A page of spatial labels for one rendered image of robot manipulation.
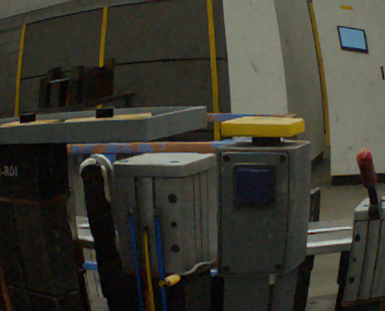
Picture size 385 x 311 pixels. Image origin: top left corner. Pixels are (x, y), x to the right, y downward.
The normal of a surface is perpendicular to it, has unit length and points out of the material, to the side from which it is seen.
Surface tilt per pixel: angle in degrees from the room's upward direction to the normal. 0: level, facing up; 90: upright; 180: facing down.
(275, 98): 90
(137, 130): 90
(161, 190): 90
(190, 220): 90
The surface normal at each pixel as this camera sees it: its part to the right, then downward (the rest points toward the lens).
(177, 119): 0.93, 0.00
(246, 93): -0.27, 0.11
